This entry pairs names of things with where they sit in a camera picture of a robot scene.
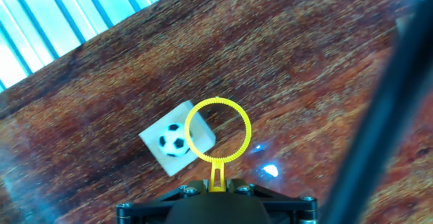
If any glossy wood-grain mat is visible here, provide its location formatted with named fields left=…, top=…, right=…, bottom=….
left=0, top=0, right=433, bottom=224

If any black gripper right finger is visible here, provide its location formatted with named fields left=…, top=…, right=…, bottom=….
left=225, top=178, right=319, bottom=224

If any yellow bubble ring wand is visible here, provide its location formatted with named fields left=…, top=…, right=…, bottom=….
left=184, top=96, right=253, bottom=193

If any large wooden block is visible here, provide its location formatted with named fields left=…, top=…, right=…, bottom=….
left=138, top=99, right=217, bottom=177

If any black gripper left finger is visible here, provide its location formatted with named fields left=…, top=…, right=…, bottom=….
left=116, top=179, right=210, bottom=224

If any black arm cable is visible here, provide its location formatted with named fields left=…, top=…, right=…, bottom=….
left=319, top=0, right=433, bottom=224

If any miniature soccer ball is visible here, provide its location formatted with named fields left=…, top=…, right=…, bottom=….
left=158, top=122, right=192, bottom=158

